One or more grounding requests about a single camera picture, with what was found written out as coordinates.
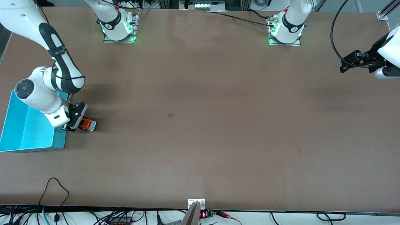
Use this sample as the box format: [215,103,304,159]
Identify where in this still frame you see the aluminium rack with lights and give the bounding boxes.
[179,0,226,12]

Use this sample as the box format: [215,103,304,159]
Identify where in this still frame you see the white mount bracket plate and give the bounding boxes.
[188,199,206,210]

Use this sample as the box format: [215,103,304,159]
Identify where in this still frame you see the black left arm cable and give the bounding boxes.
[330,0,371,68]

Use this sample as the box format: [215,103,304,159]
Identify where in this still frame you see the black coiled cable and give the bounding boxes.
[317,212,347,222]

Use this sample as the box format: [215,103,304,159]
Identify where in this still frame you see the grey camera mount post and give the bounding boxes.
[181,201,201,225]

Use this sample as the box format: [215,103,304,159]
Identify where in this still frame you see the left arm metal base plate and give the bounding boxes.
[268,15,302,47]

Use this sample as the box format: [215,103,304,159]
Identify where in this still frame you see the long black table cable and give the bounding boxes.
[202,11,275,28]

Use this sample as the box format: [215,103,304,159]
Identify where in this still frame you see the aluminium frame corner bracket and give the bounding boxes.
[377,0,400,21]

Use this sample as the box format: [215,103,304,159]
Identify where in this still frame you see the red clip lead wires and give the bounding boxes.
[214,211,243,225]

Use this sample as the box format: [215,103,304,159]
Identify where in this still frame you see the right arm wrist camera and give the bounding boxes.
[72,102,88,129]

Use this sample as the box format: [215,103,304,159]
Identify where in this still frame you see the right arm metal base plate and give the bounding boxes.
[104,9,140,43]

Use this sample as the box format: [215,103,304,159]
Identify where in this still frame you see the blue plastic box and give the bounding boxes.
[0,90,70,153]

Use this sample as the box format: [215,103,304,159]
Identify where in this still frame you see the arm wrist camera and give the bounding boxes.
[374,66,400,80]
[72,102,88,129]

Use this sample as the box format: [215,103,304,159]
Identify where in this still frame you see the orange toy bus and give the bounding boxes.
[77,118,97,132]

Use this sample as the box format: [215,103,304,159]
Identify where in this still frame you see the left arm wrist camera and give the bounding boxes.
[374,66,400,80]

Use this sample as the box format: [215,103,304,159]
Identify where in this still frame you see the thin black looped cable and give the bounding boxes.
[38,177,70,223]

